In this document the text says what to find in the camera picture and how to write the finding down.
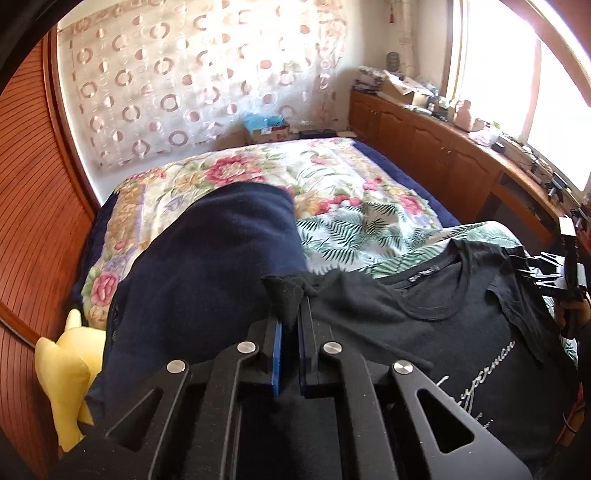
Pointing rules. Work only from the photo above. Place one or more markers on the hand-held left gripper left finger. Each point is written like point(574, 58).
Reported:
point(277, 362)

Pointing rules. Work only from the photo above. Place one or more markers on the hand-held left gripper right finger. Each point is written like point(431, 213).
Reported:
point(302, 364)

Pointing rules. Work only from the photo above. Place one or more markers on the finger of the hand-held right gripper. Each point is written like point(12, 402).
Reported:
point(535, 265)
point(547, 284)

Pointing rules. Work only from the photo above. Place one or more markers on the black t-shirt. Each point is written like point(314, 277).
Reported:
point(415, 341)

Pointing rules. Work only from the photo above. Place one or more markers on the person's right hand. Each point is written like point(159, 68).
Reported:
point(561, 316)

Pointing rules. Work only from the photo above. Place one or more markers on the navy blue garment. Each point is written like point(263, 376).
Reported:
point(207, 277)

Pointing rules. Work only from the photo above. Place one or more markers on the navy blue bed sheet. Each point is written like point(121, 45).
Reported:
point(415, 184)

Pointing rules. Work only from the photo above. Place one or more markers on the leaf print bedsheet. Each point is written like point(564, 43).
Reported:
point(369, 235)

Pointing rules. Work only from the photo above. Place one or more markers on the wooden cabinet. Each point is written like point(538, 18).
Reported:
point(438, 147)

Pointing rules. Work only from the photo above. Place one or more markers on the pink bottle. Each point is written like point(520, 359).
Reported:
point(462, 115)

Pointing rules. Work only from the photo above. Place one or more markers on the floral quilt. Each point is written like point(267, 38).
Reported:
point(231, 170)

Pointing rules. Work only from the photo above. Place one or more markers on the window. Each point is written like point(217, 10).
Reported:
point(508, 69)

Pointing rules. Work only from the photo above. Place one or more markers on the yellow plush toy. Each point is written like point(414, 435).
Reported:
point(60, 378)

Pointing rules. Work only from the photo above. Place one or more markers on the open cardboard box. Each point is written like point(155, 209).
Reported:
point(406, 87)

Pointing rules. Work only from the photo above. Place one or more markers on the black flat box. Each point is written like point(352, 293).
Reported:
point(318, 134)

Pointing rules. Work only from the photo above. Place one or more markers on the cardboard box with blue bags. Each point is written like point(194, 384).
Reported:
point(265, 127)

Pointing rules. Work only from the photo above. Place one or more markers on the circle patterned wall cloth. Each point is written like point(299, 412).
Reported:
point(184, 69)

